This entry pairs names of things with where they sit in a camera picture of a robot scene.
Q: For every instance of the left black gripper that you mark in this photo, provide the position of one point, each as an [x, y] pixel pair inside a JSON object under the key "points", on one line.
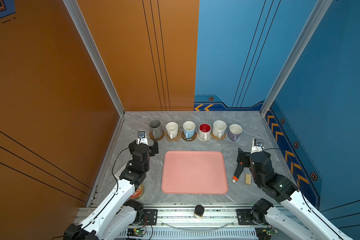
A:
{"points": [[152, 149]]}

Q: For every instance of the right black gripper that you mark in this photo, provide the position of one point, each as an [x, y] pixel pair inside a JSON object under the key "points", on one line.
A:
{"points": [[245, 157]]}

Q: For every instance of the grey-blue knitted round coaster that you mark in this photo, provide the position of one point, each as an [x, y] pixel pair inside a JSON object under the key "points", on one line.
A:
{"points": [[233, 141]]}

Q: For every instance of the purple mug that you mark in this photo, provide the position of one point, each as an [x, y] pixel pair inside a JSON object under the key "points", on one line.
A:
{"points": [[234, 132]]}

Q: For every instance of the grey mug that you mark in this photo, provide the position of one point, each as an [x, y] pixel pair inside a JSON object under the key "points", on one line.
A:
{"points": [[156, 129]]}

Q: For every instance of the cork paw-shaped coaster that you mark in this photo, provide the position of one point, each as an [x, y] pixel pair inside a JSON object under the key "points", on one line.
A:
{"points": [[176, 138]]}

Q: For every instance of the brown coaster with scratches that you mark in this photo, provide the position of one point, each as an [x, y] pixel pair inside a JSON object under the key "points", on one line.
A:
{"points": [[190, 139]]}

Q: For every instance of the red mug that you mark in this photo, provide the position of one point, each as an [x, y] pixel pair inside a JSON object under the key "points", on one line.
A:
{"points": [[204, 128]]}

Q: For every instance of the white mug blue handle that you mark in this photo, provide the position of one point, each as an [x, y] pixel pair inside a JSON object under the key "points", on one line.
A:
{"points": [[189, 129]]}

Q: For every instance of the woven rattan round coaster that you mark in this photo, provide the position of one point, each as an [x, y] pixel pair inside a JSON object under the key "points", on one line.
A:
{"points": [[216, 138]]}

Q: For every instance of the white embroidered round coaster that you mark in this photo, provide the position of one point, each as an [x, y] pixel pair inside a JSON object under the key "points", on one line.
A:
{"points": [[204, 136]]}

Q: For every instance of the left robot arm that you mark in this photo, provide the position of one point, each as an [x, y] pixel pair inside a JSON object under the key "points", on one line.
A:
{"points": [[117, 210]]}

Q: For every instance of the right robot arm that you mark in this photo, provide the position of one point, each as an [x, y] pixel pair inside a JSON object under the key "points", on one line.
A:
{"points": [[314, 226]]}

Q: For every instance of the small wooden block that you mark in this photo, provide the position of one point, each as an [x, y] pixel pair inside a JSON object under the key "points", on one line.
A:
{"points": [[248, 179]]}

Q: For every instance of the white remote control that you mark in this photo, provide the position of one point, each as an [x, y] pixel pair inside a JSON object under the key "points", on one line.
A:
{"points": [[119, 172]]}

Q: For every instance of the red round tin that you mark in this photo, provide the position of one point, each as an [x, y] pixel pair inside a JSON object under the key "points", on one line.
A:
{"points": [[138, 193]]}

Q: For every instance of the pink plastic tray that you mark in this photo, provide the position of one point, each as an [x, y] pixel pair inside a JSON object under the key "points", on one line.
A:
{"points": [[194, 172]]}

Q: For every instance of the left circuit board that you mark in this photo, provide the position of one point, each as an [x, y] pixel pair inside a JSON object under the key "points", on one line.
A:
{"points": [[136, 233]]}

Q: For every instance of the circuit board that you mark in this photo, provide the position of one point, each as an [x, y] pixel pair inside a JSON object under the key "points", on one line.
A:
{"points": [[136, 233], [266, 234]]}

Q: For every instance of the right circuit board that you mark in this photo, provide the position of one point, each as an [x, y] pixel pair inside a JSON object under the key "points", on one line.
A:
{"points": [[266, 234]]}

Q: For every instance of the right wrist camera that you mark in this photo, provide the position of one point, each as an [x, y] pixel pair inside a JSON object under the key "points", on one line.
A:
{"points": [[257, 145]]}

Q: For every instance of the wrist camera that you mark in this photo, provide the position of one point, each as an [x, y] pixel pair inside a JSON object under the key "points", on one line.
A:
{"points": [[142, 138], [257, 145]]}

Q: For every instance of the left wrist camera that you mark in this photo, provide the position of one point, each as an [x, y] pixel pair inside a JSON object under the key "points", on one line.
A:
{"points": [[142, 138]]}

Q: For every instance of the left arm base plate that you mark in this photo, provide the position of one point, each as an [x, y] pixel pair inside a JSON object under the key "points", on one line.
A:
{"points": [[149, 216]]}

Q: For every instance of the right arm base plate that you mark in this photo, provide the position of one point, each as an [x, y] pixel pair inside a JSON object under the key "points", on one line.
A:
{"points": [[244, 216]]}

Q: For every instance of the aluminium front rail frame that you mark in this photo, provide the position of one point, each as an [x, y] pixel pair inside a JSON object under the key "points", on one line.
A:
{"points": [[179, 223]]}

